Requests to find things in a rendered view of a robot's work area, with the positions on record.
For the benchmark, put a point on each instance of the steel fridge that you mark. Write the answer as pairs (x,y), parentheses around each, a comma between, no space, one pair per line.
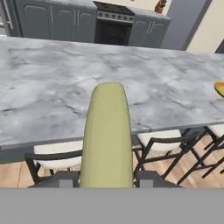
(7,17)

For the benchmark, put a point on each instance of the black stool with white seat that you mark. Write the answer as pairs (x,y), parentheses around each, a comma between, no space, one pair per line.
(217,131)
(57,154)
(163,140)

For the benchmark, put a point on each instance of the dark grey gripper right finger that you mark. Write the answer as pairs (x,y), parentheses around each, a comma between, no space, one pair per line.
(147,178)

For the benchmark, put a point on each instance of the grey base cupboard run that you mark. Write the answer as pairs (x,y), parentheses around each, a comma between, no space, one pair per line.
(148,30)
(55,22)

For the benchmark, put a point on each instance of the yellow plate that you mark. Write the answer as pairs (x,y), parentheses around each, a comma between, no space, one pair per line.
(220,88)

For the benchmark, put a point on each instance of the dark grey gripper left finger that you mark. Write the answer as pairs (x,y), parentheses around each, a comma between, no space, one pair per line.
(65,178)

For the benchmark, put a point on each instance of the pale yellow butter stick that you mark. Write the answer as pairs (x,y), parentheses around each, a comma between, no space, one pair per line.
(106,137)

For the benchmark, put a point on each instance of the wooden knife block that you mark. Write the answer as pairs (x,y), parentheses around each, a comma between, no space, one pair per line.
(160,7)

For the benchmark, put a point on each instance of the black and steel oven range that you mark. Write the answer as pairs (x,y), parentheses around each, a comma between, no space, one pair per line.
(112,26)

